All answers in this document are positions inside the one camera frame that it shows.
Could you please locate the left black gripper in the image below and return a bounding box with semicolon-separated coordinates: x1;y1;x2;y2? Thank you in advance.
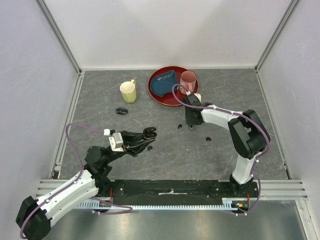
104;129;156;164

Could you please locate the black glossy charging case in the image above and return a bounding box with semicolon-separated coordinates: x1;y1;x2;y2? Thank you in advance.
143;126;157;140

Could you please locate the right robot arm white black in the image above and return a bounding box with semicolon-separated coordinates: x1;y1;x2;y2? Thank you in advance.
182;93;271;197

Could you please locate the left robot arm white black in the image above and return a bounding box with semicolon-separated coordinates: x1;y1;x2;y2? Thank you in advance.
15;127;157;240

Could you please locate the black oval charging case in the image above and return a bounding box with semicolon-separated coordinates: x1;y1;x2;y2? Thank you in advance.
115;107;128;115

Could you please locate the pink patterned mug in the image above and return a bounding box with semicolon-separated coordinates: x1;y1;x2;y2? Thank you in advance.
179;70;197;95

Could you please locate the blue leaf-shaped dish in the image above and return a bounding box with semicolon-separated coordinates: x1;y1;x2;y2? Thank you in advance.
150;70;178;97

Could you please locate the yellow-green mug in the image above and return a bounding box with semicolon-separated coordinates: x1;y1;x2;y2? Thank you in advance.
119;79;137;104

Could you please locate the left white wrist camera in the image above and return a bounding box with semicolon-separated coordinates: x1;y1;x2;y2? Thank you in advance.
103;128;124;152

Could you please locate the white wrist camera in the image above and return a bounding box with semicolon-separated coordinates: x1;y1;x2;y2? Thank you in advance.
187;93;202;102
103;128;124;152

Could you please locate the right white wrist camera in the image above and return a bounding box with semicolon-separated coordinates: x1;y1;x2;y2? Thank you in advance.
187;93;202;102

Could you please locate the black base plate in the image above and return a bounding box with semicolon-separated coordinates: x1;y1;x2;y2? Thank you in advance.
106;179;258;207

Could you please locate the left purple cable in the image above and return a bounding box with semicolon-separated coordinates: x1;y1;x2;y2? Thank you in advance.
19;123;106;239

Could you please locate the slotted cable duct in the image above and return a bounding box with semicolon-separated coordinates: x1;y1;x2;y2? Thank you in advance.
75;198;249;212

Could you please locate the right aluminium frame post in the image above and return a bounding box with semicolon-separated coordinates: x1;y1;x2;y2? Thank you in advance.
254;0;300;73

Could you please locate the aluminium frame post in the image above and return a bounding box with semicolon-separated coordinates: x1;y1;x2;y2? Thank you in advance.
254;0;300;73
35;0;82;75

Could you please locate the left aluminium frame post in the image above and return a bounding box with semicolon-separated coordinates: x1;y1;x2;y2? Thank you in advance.
35;0;82;75

